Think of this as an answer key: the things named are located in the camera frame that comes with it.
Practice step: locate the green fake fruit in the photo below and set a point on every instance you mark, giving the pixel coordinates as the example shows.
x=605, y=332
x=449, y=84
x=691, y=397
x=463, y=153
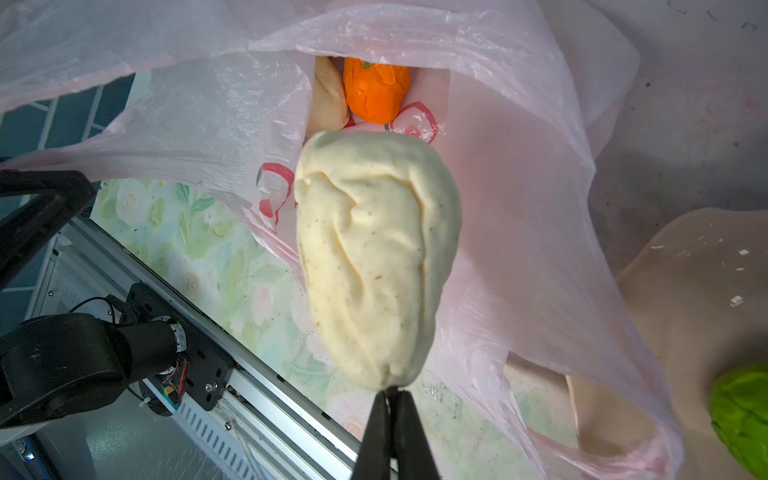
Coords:
x=738, y=412

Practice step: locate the beige fake potato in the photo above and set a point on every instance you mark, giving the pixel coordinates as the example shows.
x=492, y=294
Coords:
x=328, y=110

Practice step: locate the pink plastic bag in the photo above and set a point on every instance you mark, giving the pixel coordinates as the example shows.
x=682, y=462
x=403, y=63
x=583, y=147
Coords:
x=531, y=93

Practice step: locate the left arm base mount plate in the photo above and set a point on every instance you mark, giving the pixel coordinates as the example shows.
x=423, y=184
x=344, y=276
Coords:
x=200, y=370

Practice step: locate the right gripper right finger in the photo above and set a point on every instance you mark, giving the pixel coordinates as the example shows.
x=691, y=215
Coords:
x=409, y=443

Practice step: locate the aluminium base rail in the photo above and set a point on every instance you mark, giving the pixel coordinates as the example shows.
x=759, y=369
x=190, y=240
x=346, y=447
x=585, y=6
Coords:
x=308, y=444

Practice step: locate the white slotted cable duct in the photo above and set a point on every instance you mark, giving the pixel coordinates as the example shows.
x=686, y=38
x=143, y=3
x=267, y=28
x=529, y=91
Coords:
x=221, y=437

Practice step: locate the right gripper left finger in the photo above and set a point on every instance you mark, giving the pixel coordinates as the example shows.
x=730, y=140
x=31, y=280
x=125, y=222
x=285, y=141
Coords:
x=375, y=453

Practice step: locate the pale yellow fake fruit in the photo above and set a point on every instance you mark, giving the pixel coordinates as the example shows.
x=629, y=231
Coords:
x=378, y=227

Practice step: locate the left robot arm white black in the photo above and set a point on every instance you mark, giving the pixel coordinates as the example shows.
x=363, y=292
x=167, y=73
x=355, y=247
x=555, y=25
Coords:
x=58, y=365

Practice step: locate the orange fake tangerine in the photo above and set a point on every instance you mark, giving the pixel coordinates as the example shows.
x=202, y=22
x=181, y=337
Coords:
x=375, y=92

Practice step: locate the peach scalloped bowl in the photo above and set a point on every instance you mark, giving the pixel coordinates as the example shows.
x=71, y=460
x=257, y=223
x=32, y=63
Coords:
x=697, y=293

